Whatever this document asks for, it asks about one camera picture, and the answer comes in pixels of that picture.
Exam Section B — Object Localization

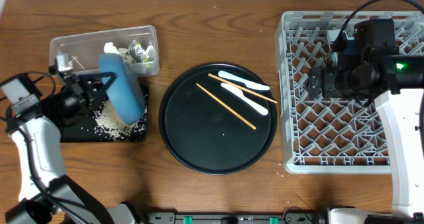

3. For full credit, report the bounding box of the dark blue plate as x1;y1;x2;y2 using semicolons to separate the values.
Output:
99;54;145;125

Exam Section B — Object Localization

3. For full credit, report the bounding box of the white tissue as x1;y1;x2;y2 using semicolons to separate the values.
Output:
145;45;156;62
103;42;121;55

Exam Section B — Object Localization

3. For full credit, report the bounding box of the yellow foil snack wrapper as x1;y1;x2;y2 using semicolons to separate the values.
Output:
128;39;146;63

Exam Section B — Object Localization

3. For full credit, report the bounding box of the round black serving tray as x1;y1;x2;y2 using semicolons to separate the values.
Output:
159;64;278;175

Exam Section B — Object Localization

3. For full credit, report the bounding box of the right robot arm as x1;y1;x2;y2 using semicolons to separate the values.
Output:
306;19;423;223

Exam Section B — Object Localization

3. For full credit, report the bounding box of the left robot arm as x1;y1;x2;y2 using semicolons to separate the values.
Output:
1;53;144;223

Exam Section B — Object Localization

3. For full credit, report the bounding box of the clear plastic waste bin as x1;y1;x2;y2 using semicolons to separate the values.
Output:
49;25;160;77

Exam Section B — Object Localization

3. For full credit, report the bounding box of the grey dishwasher rack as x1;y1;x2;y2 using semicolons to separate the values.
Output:
274;11;424;175

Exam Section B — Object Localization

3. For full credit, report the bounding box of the black rectangular tray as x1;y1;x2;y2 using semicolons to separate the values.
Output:
59;84;148;142

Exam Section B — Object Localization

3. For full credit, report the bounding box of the light blue plastic knife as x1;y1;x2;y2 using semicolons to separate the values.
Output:
218;70;270;91

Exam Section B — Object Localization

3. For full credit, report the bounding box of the left wooden chopstick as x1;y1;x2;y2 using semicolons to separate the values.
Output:
196;83;257;130

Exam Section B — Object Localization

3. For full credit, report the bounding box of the wooden chopstick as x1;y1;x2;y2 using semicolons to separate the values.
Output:
208;74;278;104
196;83;257;130

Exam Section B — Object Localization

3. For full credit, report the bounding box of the right wooden chopstick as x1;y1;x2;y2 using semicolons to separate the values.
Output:
208;74;278;104

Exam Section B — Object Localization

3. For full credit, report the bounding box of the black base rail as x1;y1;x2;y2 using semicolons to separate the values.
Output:
147;209;327;224

